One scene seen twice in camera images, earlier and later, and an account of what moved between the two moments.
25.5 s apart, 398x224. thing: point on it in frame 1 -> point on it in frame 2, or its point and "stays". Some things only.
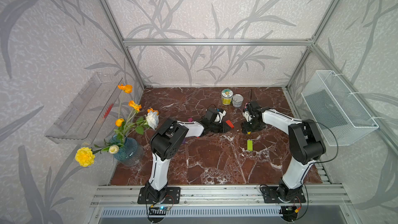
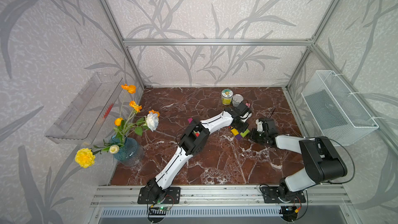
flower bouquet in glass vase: x=122 y=147 stays
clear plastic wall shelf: x=84 y=117 stays
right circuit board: x=289 y=212 stays
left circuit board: x=158 y=211 stays
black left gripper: x=223 y=126 -> x=246 y=125
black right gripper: x=245 y=128 -> x=253 y=132
